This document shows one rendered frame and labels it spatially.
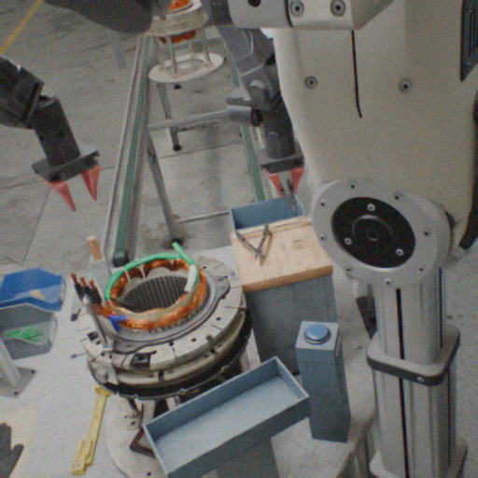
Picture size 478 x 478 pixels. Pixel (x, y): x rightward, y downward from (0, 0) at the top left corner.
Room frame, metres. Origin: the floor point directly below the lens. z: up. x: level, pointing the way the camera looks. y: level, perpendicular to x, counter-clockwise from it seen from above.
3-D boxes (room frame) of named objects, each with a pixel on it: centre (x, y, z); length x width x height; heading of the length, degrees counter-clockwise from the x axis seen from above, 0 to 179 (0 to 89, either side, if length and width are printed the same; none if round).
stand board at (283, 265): (1.11, -0.07, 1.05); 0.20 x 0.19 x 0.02; 1
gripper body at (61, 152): (1.04, 0.28, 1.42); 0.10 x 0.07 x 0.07; 122
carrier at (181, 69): (3.26, 0.12, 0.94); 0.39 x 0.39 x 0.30
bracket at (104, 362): (0.84, 0.28, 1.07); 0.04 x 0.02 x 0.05; 53
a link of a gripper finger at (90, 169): (1.04, 0.27, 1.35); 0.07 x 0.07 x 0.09; 32
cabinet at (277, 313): (1.11, -0.06, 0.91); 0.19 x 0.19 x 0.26; 1
